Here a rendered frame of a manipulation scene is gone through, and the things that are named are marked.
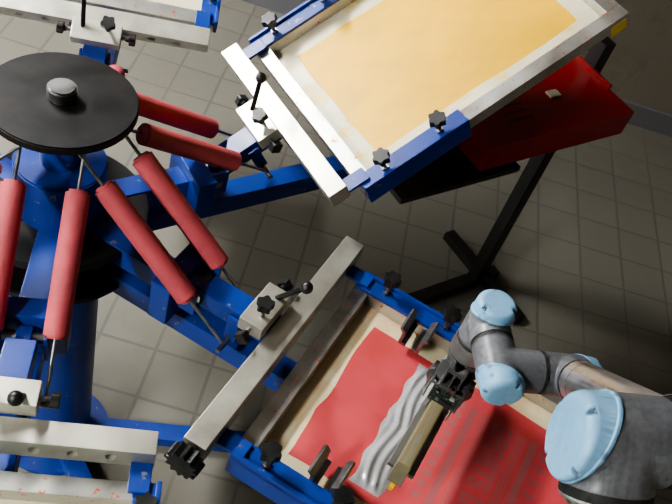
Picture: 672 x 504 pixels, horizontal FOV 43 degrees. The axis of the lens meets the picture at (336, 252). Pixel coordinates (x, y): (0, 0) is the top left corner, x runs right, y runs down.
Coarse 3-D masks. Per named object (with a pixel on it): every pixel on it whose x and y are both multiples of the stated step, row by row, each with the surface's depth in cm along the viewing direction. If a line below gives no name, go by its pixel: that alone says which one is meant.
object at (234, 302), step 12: (216, 276) 190; (204, 288) 187; (216, 288) 188; (228, 288) 189; (204, 300) 188; (216, 300) 186; (228, 300) 187; (240, 300) 187; (252, 300) 188; (216, 312) 188; (228, 312) 186; (240, 312) 185; (252, 336) 187; (264, 336) 185
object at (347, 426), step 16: (336, 400) 186; (352, 400) 187; (320, 416) 183; (336, 416) 184; (352, 416) 185; (368, 416) 186; (304, 432) 179; (320, 432) 180; (336, 432) 181; (352, 432) 182; (368, 432) 183; (304, 448) 177; (320, 448) 178; (336, 448) 178; (352, 448) 179; (336, 464) 176; (368, 496) 173; (384, 496) 174; (400, 496) 175
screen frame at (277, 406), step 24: (336, 312) 198; (384, 312) 205; (336, 336) 194; (432, 336) 202; (312, 360) 188; (288, 384) 182; (264, 408) 177; (288, 408) 182; (552, 408) 198; (264, 432) 173
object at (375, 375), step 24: (384, 336) 202; (360, 360) 195; (384, 360) 197; (408, 360) 199; (336, 384) 189; (360, 384) 191; (384, 384) 192; (384, 408) 188; (480, 408) 195; (504, 408) 196; (528, 432) 193; (552, 480) 186
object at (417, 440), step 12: (432, 408) 168; (420, 420) 166; (432, 420) 166; (420, 432) 164; (408, 444) 162; (420, 444) 162; (408, 456) 160; (396, 468) 160; (408, 468) 158; (396, 480) 163
